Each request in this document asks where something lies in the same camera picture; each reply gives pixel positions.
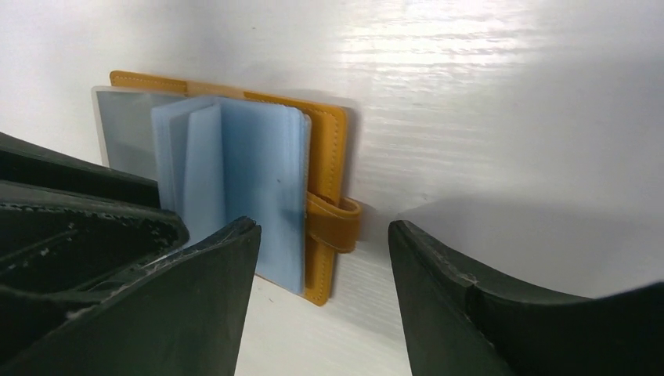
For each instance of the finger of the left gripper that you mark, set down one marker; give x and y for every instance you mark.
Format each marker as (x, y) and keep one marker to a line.
(67, 227)

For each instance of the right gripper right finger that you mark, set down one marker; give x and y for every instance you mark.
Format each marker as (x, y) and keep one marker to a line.
(462, 317)

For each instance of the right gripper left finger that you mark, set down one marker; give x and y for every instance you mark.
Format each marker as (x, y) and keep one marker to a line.
(181, 315)

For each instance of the yellow leather card holder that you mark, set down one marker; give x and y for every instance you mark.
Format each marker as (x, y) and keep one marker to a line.
(218, 153)

